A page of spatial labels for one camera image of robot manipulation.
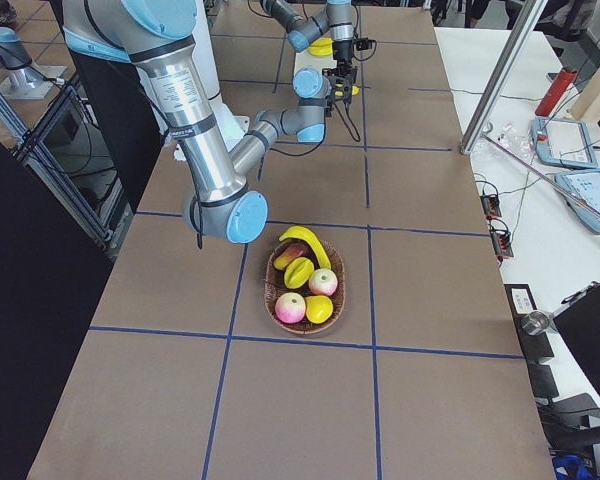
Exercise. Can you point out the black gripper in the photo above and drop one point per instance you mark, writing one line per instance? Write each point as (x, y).
(341, 50)

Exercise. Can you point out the yellow banana long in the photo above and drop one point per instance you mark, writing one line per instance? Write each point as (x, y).
(321, 47)

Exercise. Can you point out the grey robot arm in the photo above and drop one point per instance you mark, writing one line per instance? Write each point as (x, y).
(335, 17)
(157, 38)

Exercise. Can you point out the yellow banana basket edge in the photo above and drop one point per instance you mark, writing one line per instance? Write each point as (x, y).
(306, 235)

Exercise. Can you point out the brown wicker basket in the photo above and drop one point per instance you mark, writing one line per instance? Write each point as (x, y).
(274, 287)

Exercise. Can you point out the white bear print tray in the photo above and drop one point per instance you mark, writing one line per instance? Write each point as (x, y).
(302, 62)

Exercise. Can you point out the red mango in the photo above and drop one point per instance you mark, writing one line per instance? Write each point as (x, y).
(289, 254)

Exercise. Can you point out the small yellow banana piece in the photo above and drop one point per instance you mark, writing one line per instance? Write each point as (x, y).
(298, 272)

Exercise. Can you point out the pale yellow-pink apple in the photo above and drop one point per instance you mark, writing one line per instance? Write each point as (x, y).
(323, 281)

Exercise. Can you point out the red water bottle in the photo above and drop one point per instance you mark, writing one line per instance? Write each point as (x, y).
(559, 84)

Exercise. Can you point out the upper teach pendant tablet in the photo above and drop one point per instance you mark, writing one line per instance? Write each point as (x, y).
(563, 143)

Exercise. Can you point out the teach pendant tablet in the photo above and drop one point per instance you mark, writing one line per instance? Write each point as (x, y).
(586, 185)
(563, 143)

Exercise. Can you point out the yellow lemon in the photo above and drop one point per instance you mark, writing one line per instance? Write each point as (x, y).
(319, 308)

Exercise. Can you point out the lower teach pendant tablet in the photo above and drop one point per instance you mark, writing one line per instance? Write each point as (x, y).
(586, 185)

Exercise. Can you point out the small steel cup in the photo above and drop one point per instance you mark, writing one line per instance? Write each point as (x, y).
(536, 322)

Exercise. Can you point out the black box white label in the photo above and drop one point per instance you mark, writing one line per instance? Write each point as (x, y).
(536, 349)

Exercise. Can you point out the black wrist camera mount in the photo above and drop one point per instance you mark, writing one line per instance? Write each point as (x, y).
(364, 44)
(337, 83)

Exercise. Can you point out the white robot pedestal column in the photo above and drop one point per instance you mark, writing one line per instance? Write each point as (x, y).
(203, 56)

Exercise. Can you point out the aluminium frame post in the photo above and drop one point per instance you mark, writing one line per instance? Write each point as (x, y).
(528, 17)

